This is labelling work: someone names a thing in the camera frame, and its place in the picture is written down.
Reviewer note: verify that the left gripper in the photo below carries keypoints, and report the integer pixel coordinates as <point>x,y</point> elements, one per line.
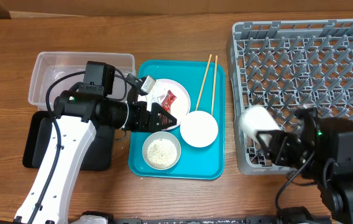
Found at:
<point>155,121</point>

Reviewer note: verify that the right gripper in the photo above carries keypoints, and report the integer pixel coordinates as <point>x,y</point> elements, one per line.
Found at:
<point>276,150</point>

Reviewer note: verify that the red snack wrapper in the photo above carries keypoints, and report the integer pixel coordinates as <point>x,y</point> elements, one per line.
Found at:
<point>168,101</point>

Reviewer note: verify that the white round plate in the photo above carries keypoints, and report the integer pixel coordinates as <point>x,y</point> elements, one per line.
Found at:
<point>182,105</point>

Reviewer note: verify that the grey metal bowl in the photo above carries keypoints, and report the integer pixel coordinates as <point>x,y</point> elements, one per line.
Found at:
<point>161,135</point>

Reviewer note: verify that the white rice pile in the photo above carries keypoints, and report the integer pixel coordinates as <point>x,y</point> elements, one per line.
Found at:
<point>162,153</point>

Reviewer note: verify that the white shallow bowl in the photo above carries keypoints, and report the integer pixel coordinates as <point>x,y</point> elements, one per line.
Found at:
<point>199,129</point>

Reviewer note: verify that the white cup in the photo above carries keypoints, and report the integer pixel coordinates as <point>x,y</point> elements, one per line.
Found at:
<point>254,119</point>

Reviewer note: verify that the wooden chopstick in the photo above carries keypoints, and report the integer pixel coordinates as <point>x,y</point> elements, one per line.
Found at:
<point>214,84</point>
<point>203,82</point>

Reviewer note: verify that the white tissue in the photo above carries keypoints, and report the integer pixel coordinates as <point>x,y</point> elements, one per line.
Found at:
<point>156,95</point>

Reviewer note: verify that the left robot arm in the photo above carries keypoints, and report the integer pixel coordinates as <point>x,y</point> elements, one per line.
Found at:
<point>75,115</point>

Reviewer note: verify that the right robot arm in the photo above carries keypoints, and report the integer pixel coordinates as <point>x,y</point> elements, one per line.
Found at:
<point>322,152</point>

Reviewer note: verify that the grey dishwasher rack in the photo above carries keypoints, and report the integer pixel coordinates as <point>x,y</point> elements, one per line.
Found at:
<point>282,65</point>

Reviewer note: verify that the teal plastic serving tray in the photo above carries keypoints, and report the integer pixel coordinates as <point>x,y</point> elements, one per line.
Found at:
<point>205,163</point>

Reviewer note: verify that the black plastic tray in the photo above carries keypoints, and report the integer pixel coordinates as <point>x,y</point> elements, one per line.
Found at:
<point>97,158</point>

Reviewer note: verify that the clear plastic bin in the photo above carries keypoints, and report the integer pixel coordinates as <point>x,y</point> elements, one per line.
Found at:
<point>50,66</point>

